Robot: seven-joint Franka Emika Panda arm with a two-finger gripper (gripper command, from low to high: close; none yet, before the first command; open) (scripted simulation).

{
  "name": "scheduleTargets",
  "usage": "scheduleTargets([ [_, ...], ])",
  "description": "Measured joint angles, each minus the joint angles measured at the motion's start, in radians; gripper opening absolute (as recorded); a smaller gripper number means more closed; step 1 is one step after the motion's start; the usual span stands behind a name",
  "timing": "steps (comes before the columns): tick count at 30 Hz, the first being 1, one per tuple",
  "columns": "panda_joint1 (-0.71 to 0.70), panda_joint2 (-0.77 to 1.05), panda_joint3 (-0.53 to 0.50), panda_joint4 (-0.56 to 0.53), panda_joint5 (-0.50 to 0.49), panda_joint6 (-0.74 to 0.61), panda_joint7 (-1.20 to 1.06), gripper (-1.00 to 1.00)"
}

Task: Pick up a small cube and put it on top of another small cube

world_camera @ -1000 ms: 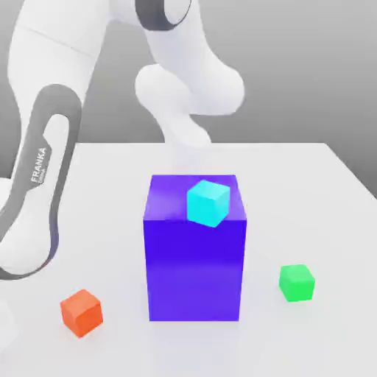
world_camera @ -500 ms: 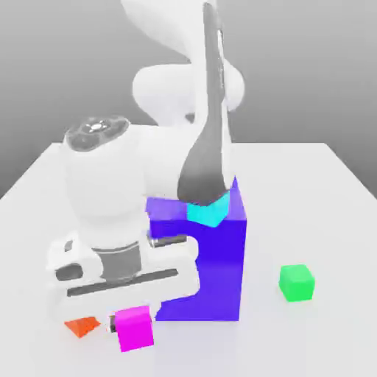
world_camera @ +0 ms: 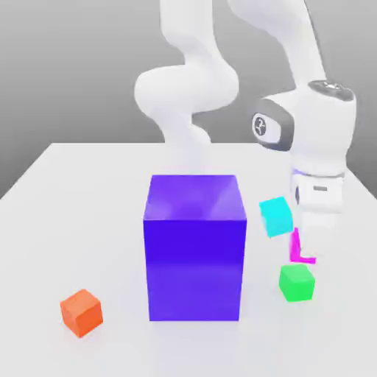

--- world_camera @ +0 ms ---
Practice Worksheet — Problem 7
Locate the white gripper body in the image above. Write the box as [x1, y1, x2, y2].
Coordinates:
[290, 176, 345, 214]

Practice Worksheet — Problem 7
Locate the small magenta cube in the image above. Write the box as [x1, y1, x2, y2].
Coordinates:
[289, 227, 317, 265]

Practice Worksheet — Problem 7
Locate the small cyan cube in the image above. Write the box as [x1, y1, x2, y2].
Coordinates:
[258, 196, 295, 239]

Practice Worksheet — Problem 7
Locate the small green cube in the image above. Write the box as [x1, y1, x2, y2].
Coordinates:
[278, 264, 316, 303]

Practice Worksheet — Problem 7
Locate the small orange cube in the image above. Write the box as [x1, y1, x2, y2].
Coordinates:
[59, 288, 105, 339]

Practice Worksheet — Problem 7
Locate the large purple box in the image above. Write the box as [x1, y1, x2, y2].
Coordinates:
[142, 174, 247, 323]

